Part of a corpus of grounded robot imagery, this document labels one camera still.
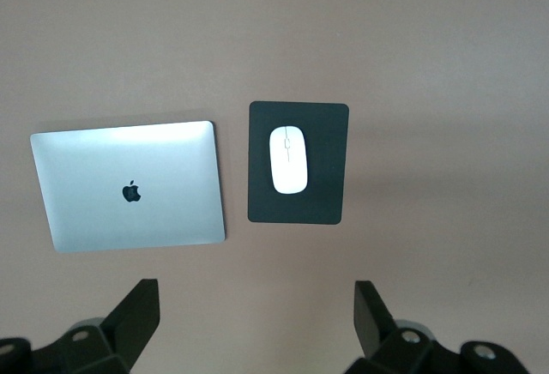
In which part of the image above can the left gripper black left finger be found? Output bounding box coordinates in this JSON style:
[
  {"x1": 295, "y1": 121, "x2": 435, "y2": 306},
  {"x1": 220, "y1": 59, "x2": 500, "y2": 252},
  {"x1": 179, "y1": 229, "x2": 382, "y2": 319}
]
[{"x1": 0, "y1": 278, "x2": 160, "y2": 374}]

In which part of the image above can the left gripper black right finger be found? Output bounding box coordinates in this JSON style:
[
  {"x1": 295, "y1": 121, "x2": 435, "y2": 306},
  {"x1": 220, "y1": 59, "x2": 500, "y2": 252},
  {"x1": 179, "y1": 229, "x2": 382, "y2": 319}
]
[{"x1": 342, "y1": 280, "x2": 528, "y2": 374}]

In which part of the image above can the white computer mouse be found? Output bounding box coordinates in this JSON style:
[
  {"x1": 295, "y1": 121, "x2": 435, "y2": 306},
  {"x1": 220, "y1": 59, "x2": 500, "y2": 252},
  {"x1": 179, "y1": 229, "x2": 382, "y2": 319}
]
[{"x1": 268, "y1": 124, "x2": 309, "y2": 196}]

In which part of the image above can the black mouse pad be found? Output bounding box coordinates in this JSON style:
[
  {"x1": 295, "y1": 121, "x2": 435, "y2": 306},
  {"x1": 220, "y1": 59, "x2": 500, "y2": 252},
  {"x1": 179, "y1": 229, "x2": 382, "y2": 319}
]
[{"x1": 247, "y1": 100, "x2": 350, "y2": 226}]

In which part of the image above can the silver laptop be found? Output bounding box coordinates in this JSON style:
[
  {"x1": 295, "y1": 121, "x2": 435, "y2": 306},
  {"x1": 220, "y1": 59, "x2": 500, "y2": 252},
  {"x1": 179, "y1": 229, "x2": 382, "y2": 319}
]
[{"x1": 29, "y1": 119, "x2": 226, "y2": 255}]

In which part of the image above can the brown table cover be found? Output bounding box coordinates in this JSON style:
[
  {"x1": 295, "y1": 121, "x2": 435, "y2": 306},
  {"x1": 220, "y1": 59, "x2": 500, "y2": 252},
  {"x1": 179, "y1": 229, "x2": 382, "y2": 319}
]
[{"x1": 0, "y1": 0, "x2": 549, "y2": 374}]

